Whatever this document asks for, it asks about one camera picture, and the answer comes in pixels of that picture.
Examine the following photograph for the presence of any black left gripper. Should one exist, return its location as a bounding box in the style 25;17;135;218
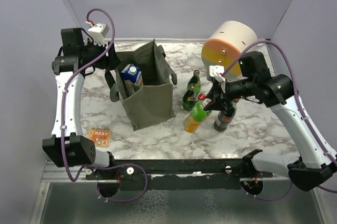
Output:
81;37;121;70

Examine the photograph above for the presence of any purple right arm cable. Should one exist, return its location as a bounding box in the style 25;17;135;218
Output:
221;40;337;201

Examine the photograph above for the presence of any orange small notepad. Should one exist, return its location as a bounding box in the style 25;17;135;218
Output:
87;128;111;148

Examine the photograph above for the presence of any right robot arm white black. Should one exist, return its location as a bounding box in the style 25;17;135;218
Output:
205;52;336;191

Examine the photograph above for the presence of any green glass bottle front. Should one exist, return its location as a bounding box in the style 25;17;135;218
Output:
182;84;197;111

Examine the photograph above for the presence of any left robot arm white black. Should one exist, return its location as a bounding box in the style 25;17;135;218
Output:
42;23;120;179

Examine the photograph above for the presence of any cola glass bottle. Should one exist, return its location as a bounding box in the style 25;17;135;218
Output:
213;99;240;132
198;93;206;101

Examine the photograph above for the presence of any green tea plastic bottle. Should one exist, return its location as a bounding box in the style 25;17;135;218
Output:
183;98;212;133

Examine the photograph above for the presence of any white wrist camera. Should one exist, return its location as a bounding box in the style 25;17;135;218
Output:
207;65;226;93
87;23;110;46

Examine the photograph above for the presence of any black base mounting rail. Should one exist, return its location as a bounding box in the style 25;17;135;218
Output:
86;158;273;191

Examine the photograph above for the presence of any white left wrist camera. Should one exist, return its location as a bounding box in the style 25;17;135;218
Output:
87;23;110;46

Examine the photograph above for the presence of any aluminium frame rail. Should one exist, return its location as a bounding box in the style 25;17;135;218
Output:
41;157;321;183

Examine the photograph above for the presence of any blue white beverage carton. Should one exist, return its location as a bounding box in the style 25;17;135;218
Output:
120;64;143;96

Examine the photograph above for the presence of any olive green canvas bag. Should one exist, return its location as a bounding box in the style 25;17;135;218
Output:
104;40;177;131

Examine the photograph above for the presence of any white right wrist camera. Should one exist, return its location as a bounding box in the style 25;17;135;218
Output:
207;65;226;93

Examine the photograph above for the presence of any green glass bottle rear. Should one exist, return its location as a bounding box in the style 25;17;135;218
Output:
187;70;201;95

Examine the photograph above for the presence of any green glass bottle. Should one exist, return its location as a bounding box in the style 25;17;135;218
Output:
182;84;197;111
187;70;201;95

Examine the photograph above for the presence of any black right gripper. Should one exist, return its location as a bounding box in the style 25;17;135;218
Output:
203;77;255;111

